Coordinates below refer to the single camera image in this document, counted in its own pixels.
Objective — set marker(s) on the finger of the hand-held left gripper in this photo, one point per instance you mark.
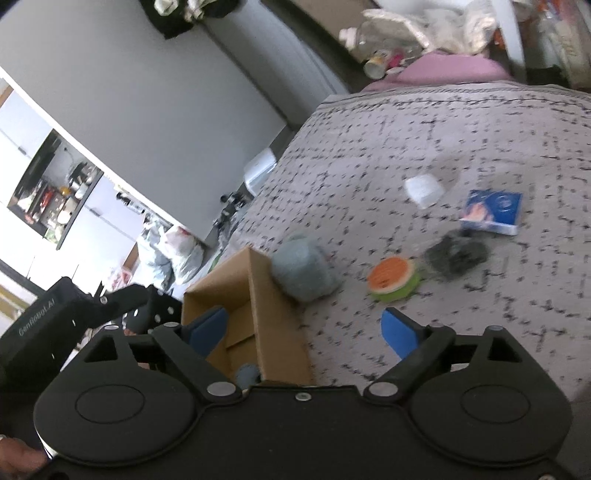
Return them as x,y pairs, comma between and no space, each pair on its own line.
161,304

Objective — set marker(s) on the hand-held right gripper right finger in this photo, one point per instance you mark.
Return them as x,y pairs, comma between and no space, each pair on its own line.
399,332

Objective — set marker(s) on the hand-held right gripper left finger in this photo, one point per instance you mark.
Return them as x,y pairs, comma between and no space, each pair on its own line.
210,327

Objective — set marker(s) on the orange green round plush toy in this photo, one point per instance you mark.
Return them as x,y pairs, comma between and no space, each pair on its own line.
392,277

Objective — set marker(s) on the brown cardboard box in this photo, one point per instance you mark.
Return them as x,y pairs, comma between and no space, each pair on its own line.
272,332

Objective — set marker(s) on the white plastic cup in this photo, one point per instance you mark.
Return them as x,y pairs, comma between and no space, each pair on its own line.
422,190

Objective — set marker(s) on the blue printed carton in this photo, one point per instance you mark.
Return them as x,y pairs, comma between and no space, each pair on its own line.
494,212

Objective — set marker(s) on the person's left hand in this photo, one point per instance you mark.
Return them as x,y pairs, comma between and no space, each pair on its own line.
18,457

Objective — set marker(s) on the grey plastic bag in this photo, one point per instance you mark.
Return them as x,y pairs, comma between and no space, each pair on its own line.
154,258

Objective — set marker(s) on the white plastic bag red print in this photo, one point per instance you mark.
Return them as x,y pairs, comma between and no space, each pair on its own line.
184,251

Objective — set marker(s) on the small grey plush toy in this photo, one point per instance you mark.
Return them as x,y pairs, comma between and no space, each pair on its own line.
247,373

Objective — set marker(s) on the dark open shelf cabinet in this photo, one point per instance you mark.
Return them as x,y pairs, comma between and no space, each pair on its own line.
55,189

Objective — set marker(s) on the white plastic container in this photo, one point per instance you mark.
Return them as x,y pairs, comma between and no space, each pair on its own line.
259,171

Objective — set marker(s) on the patterned grey bedspread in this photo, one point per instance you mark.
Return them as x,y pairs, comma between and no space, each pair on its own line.
369,152

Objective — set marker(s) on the pink pillow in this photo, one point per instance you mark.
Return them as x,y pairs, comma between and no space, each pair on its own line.
443,69

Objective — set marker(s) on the small printed can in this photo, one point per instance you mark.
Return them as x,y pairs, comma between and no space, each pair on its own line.
375,65

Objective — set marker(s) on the small pink container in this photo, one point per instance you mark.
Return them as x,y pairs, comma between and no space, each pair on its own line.
396,62

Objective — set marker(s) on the pile of black white clothes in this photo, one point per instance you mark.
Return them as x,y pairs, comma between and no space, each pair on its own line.
171,25

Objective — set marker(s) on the clear plastic bottle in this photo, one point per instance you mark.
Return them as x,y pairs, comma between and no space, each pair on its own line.
369,41

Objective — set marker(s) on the dark bed headboard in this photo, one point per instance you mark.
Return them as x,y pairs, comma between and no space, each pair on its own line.
314,37

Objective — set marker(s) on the crumpled clear plastic bag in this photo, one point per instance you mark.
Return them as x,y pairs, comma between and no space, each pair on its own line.
397,23

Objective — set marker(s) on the white furniture post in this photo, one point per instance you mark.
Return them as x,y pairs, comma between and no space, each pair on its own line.
505,37

